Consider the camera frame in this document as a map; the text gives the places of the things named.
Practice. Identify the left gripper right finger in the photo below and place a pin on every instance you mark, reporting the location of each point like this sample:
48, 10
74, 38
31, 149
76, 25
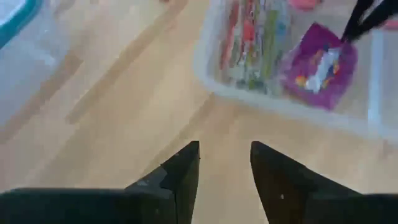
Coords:
311, 202

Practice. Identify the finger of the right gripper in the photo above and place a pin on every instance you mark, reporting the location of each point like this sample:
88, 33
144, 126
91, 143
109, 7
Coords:
357, 15
376, 18

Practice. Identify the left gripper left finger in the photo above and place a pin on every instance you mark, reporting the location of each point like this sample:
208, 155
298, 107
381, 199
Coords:
124, 205

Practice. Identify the purple candy packet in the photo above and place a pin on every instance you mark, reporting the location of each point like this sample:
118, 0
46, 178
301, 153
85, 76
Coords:
308, 46

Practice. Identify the multicoloured candy packet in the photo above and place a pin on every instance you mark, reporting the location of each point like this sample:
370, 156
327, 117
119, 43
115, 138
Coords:
255, 46

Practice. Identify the large clear plastic container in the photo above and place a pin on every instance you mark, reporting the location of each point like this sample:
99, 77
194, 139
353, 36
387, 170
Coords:
25, 62
236, 95

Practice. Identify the magenta candy packet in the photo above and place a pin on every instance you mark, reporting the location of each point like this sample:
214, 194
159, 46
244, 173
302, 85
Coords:
391, 25

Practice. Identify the long red candy packet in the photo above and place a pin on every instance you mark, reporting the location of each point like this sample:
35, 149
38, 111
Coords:
303, 3

